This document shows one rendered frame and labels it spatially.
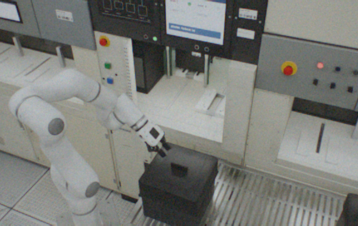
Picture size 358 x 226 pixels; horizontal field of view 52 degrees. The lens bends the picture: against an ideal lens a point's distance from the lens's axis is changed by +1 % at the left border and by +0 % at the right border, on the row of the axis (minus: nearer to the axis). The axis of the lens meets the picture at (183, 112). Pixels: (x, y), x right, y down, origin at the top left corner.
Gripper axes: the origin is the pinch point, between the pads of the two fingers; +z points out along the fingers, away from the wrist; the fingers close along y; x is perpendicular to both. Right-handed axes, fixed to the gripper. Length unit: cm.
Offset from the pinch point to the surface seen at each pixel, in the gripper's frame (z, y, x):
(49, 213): 7, 5, 149
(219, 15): -29, 39, -42
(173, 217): 26.5, -13.8, 12.0
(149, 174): 3.9, -8.5, 9.4
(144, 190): 7.4, -14.4, 12.5
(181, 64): -13, 90, 33
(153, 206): 17.3, -13.8, 16.8
